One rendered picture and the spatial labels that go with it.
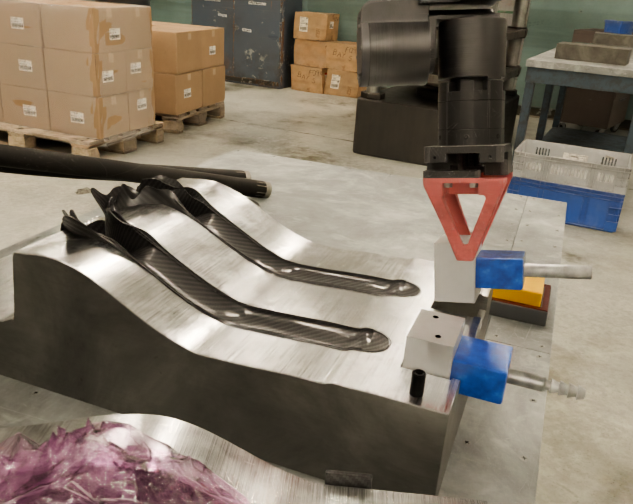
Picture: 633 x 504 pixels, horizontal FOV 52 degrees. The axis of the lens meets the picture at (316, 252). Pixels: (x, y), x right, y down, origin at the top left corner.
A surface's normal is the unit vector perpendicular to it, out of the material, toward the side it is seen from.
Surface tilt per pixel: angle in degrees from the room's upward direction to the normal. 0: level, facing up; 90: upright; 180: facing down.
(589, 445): 0
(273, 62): 90
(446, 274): 80
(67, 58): 89
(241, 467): 29
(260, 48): 90
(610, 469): 0
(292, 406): 90
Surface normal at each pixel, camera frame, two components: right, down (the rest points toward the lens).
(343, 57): -0.52, 0.25
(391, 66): 0.03, 0.62
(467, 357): 0.06, -0.92
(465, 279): -0.35, 0.17
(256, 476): 0.52, -0.77
